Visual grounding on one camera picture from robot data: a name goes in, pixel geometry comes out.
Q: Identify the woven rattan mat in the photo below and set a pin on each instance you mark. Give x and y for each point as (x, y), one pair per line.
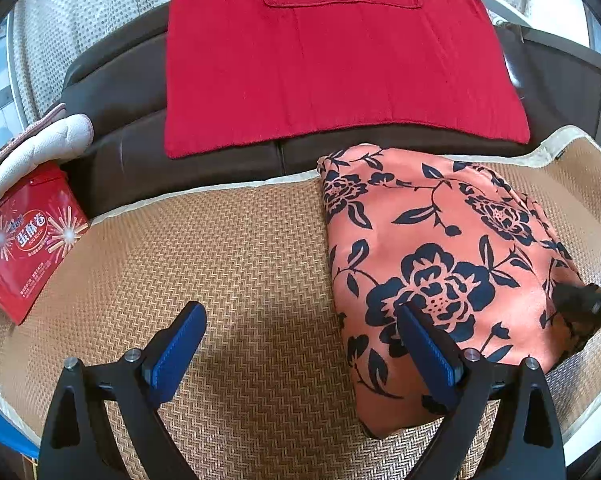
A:
(230, 260)

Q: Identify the red printed tin box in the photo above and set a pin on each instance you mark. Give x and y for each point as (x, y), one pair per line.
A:
(25, 245)

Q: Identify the white quilted floral blanket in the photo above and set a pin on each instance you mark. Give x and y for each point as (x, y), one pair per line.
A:
(40, 145)

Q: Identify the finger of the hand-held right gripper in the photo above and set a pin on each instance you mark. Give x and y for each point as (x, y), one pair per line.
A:
(585, 302)

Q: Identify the blue sheet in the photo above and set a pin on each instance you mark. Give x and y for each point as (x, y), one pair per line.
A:
(0, 425)

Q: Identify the orange black floral garment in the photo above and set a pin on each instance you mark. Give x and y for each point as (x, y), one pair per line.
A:
(430, 240)

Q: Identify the red sofa cover cloth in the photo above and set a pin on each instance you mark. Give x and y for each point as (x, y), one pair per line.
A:
(330, 70)

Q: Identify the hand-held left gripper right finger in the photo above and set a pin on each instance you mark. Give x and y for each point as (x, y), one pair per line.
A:
(430, 360)

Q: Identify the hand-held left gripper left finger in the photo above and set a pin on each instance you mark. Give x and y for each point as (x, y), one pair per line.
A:
(178, 355)

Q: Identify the brown leather sofa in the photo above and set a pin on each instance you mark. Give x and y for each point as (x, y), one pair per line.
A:
(130, 150)

